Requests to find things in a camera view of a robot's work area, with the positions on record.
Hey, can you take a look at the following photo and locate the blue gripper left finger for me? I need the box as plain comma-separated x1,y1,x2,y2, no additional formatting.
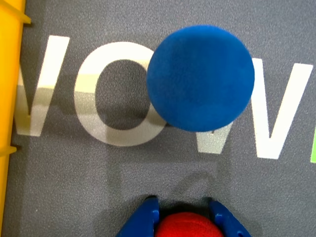
114,196,160,237

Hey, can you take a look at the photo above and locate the yellow plastic bin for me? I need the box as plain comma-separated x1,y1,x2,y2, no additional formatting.
0,0,32,237

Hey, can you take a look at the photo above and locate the grey mat with printed letters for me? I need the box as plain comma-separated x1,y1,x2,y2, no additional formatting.
4,0,316,237

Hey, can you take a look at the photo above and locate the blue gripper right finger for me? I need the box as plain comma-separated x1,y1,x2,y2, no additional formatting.
208,199,253,237

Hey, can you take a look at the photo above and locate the red ball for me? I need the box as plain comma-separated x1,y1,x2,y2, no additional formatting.
155,211,223,237

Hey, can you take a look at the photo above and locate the blue ball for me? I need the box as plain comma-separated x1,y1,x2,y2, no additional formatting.
146,24,256,132

